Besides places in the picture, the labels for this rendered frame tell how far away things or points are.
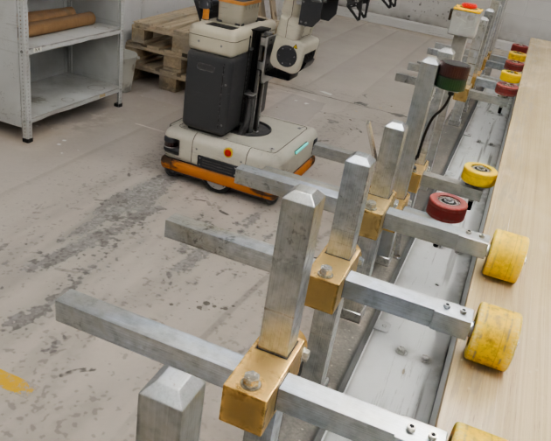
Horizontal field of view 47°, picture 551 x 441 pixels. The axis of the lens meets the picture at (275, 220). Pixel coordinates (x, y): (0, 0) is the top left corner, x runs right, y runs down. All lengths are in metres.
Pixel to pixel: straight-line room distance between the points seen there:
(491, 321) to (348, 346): 0.40
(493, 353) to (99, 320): 0.49
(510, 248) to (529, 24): 8.02
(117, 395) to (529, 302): 1.34
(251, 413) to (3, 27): 3.19
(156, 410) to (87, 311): 0.33
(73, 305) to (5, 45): 2.99
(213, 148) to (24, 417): 1.70
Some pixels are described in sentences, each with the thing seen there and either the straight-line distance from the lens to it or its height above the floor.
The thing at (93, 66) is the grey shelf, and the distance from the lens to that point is 4.51.
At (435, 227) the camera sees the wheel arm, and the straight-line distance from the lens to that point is 1.10.
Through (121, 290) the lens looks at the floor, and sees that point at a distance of 2.50.
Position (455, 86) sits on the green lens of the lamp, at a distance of 1.31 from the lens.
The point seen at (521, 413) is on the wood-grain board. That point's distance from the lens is 0.87.
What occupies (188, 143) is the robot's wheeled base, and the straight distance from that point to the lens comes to 3.28.
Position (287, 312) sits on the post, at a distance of 0.68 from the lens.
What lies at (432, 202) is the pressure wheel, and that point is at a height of 0.90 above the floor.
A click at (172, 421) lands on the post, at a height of 1.09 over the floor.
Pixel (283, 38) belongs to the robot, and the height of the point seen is 0.81.
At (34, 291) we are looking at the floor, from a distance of 2.51.
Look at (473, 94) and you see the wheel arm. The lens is 2.57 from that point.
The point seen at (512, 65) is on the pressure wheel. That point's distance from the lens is 3.02.
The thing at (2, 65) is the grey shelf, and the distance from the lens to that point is 3.76.
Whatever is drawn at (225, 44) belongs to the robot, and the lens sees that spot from 3.10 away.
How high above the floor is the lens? 1.42
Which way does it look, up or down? 27 degrees down
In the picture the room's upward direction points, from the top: 9 degrees clockwise
